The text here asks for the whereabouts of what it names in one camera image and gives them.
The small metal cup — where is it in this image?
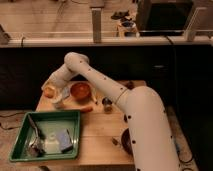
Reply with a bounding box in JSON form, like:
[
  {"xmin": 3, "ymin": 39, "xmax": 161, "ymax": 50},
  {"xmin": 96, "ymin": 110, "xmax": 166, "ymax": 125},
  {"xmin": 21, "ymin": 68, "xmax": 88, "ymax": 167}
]
[{"xmin": 102, "ymin": 97, "xmax": 112, "ymax": 112}]

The small metal clip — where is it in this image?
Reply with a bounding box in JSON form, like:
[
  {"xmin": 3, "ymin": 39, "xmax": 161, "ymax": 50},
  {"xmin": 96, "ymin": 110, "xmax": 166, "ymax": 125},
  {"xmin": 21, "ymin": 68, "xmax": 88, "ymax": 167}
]
[{"xmin": 111, "ymin": 137, "xmax": 121, "ymax": 147}]

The orange carrot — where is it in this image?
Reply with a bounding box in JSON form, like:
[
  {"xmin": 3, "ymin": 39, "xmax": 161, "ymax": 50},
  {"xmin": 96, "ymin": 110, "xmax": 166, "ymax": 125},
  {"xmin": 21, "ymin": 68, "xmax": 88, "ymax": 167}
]
[{"xmin": 80, "ymin": 106, "xmax": 93, "ymax": 113}]

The wooden table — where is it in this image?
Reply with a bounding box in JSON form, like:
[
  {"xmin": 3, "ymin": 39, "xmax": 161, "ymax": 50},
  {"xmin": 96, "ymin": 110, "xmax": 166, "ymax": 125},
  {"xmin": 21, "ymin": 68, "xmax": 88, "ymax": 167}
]
[{"xmin": 14, "ymin": 80, "xmax": 148, "ymax": 168}]

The black metal utensil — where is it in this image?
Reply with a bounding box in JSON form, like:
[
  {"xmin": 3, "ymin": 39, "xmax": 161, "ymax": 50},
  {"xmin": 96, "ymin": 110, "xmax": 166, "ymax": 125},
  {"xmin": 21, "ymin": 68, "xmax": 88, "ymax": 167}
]
[{"xmin": 28, "ymin": 115, "xmax": 45, "ymax": 139}]

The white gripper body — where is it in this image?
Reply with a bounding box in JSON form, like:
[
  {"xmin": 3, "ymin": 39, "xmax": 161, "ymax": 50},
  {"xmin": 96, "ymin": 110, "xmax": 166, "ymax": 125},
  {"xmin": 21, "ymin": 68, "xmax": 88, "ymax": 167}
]
[{"xmin": 41, "ymin": 72, "xmax": 68, "ymax": 90}]

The white paper cup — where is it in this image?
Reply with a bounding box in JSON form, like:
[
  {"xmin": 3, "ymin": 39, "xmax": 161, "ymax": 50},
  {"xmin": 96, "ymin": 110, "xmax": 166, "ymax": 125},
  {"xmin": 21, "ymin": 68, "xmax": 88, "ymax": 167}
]
[{"xmin": 51, "ymin": 95, "xmax": 64, "ymax": 109}]

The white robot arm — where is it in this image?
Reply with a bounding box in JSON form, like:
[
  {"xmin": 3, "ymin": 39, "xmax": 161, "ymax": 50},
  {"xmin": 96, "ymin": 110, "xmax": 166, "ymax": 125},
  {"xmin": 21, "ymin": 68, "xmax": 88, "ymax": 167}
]
[{"xmin": 42, "ymin": 52, "xmax": 181, "ymax": 171}]

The blue sponge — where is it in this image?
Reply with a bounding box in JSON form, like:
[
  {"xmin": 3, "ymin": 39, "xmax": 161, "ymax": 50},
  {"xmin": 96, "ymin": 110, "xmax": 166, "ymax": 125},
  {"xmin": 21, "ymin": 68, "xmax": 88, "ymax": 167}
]
[{"xmin": 56, "ymin": 129, "xmax": 73, "ymax": 153}]

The green plastic tray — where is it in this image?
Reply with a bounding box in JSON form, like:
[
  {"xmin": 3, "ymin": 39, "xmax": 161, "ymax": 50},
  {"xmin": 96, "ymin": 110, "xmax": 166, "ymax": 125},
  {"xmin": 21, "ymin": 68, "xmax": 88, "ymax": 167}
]
[{"xmin": 9, "ymin": 110, "xmax": 81, "ymax": 162}]

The white plastic container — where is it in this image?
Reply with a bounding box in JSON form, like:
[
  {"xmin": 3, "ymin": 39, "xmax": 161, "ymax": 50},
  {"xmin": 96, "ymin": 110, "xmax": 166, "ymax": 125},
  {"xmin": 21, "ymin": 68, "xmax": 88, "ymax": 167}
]
[{"xmin": 44, "ymin": 133, "xmax": 60, "ymax": 154}]

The dark purple bowl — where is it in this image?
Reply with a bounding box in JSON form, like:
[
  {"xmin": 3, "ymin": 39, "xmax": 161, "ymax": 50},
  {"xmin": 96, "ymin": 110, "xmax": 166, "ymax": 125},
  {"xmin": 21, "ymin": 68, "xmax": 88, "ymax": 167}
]
[{"xmin": 121, "ymin": 129, "xmax": 133, "ymax": 155}]

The black monitor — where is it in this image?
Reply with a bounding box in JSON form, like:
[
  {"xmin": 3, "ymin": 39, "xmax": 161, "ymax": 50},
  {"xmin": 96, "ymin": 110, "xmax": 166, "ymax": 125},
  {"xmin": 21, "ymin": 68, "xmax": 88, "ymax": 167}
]
[{"xmin": 136, "ymin": 0, "xmax": 194, "ymax": 35}]

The orange bowl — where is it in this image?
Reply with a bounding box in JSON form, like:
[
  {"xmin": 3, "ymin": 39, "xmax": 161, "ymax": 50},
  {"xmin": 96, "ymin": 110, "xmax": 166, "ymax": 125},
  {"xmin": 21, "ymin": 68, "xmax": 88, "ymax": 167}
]
[{"xmin": 70, "ymin": 82, "xmax": 91, "ymax": 101}]

